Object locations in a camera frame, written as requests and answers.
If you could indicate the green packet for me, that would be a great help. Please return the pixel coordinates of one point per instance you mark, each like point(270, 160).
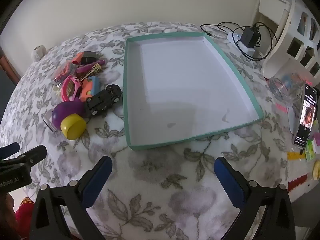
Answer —
point(311, 150)

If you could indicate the dark door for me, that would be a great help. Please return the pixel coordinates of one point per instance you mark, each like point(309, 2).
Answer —
point(5, 87)

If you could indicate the purple and yellow toy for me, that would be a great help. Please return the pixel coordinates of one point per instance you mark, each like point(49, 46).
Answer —
point(65, 112)

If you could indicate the black smartphone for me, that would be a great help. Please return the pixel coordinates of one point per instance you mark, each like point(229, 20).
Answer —
point(306, 120)

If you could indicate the white shelf unit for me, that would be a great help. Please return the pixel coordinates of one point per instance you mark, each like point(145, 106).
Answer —
point(295, 30)

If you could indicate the white power strip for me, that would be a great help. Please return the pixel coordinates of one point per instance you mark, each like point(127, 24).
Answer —
point(247, 51)

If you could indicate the red serrated strip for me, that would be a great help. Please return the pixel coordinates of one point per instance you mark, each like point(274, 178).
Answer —
point(297, 183)

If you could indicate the white yarn ball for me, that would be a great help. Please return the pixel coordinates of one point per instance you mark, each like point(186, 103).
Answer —
point(37, 53)

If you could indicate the gold patterned lighter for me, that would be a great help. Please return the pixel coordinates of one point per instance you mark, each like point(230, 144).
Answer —
point(96, 67)

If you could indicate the floral fleece blanket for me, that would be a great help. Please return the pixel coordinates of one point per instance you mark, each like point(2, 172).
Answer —
point(155, 170)

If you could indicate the purple lighter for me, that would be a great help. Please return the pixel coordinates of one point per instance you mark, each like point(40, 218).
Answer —
point(87, 68)

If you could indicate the black toy car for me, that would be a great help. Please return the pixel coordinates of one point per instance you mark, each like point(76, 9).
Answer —
point(102, 100)

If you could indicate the brown wooden door frame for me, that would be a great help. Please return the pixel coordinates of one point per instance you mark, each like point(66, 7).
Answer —
point(7, 62)

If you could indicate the pink toy glasses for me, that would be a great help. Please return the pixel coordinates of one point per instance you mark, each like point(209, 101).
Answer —
point(65, 87)

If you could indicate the white phone stand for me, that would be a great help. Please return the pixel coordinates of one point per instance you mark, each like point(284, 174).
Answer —
point(293, 120)

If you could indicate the pink paper note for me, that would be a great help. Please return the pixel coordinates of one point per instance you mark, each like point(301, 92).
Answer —
point(282, 107)

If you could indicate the orange and blue toy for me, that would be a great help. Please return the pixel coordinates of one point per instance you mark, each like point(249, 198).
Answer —
point(86, 90)

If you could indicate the photo card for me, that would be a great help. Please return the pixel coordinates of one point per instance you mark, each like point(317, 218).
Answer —
point(302, 23)
point(313, 28)

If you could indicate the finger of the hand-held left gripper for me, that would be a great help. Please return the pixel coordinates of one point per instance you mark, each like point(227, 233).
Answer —
point(10, 148)
point(27, 158)

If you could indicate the round clear red bead case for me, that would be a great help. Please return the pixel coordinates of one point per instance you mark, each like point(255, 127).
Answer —
point(62, 73)

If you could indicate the teal cardboard box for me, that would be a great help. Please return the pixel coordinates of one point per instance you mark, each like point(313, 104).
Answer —
point(180, 80)

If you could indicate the black power adapter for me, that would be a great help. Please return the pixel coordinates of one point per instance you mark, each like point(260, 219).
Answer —
point(88, 56)

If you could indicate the black wall charger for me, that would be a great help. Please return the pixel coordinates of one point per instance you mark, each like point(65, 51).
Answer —
point(248, 37)

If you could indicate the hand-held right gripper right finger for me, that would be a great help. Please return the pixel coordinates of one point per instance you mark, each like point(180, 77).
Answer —
point(230, 182)

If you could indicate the clear plastic jar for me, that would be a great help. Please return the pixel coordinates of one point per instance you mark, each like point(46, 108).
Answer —
point(285, 90)

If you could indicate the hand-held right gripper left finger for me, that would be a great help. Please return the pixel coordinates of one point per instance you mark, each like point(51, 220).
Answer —
point(96, 182)

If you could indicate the red cloth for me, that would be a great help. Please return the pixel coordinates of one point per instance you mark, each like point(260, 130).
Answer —
point(23, 217)

